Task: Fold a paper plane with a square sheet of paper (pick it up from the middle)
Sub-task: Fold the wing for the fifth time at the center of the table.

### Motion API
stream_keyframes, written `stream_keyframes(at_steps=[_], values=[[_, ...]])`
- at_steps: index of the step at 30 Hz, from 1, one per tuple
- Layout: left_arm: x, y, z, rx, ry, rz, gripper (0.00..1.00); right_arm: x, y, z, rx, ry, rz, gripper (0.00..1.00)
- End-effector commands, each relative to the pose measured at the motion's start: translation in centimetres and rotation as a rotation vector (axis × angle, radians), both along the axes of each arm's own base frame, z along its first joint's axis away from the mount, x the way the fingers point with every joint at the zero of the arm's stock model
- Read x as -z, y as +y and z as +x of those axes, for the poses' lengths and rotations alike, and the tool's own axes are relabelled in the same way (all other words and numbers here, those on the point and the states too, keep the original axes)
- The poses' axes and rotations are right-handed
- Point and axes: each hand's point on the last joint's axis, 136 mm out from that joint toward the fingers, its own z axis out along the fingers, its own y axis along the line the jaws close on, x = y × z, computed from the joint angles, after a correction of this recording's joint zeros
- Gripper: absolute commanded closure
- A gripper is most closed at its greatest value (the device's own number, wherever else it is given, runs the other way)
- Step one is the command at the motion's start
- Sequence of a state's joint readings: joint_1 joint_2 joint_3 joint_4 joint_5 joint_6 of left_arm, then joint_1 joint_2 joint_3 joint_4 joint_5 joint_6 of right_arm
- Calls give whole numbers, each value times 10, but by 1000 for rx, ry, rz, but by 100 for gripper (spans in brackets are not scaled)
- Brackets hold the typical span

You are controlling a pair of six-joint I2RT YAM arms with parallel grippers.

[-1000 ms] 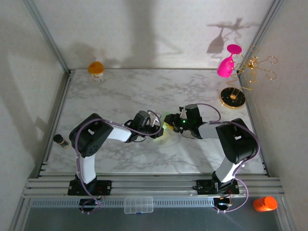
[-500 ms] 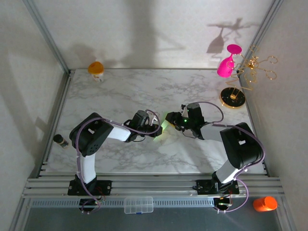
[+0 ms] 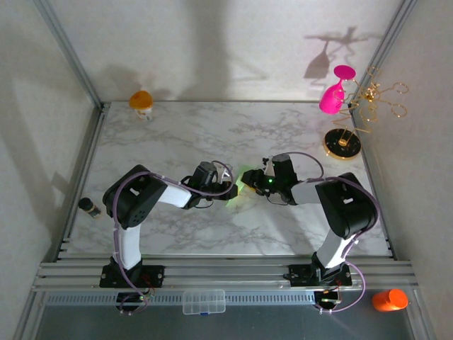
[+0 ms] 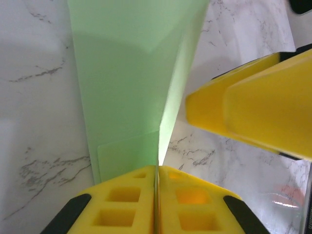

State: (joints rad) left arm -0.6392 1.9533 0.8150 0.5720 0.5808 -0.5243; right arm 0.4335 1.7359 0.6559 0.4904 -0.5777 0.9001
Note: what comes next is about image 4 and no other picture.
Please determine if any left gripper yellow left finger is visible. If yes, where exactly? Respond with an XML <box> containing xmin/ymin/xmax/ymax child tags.
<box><xmin>40</xmin><ymin>165</ymin><xmax>156</xmax><ymax>234</ymax></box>

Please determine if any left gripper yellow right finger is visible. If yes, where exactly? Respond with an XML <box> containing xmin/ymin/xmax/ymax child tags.
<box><xmin>158</xmin><ymin>165</ymin><xmax>269</xmax><ymax>234</ymax></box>

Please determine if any green paper sheet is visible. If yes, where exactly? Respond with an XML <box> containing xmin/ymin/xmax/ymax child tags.
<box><xmin>67</xmin><ymin>0</ymin><xmax>211</xmax><ymax>185</ymax></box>

